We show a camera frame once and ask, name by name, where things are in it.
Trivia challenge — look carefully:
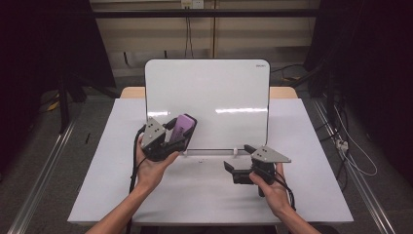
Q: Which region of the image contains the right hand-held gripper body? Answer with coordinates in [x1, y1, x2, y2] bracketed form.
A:
[231, 145, 292, 198]

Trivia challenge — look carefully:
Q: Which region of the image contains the person's right hand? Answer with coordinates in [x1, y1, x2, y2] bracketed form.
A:
[248, 162, 294, 217]

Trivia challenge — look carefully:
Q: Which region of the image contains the purple and black eraser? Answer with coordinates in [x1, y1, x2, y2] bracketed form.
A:
[169, 112, 198, 145]

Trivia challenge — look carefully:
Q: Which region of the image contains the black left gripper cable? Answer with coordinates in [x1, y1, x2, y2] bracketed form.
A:
[125, 125, 148, 234]

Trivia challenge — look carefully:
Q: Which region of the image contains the black metal stand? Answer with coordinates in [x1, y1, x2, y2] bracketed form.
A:
[56, 73, 88, 135]

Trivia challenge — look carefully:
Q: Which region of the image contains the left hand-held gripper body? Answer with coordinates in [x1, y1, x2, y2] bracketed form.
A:
[139, 116, 187, 163]

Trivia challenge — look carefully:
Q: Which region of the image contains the white floor cable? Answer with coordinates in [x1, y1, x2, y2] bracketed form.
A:
[333, 105, 380, 177]

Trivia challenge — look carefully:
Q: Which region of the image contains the black horizontal bar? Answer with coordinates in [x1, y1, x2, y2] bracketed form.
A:
[92, 9, 321, 20]

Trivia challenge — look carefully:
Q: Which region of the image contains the aluminium floor rail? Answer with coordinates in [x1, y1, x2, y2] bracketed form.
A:
[6, 118, 78, 234]
[312, 98, 396, 234]

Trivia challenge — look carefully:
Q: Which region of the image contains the white table cover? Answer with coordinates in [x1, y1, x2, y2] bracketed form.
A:
[67, 97, 355, 226]

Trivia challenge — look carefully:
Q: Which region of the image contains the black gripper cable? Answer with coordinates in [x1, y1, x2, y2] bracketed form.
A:
[125, 125, 148, 234]
[274, 174, 297, 213]

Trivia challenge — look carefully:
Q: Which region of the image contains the person's left hand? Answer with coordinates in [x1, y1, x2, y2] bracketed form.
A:
[134, 135, 181, 193]

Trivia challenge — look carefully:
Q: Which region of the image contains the white wall socket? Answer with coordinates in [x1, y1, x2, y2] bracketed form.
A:
[180, 0, 206, 10]

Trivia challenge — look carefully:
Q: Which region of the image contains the white whiteboard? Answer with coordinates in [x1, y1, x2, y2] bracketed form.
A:
[144, 58, 272, 156]

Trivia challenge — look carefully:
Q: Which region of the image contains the bundle of black floor cables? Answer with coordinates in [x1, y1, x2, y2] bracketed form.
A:
[319, 97, 351, 193]

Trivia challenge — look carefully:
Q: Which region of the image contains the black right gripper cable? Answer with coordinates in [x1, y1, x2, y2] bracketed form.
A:
[274, 174, 297, 213]

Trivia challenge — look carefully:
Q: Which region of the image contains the dark curtain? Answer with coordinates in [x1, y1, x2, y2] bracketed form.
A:
[303, 0, 413, 188]
[0, 0, 117, 175]

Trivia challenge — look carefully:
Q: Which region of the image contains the black hanging cable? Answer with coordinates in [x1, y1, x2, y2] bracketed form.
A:
[183, 17, 195, 59]

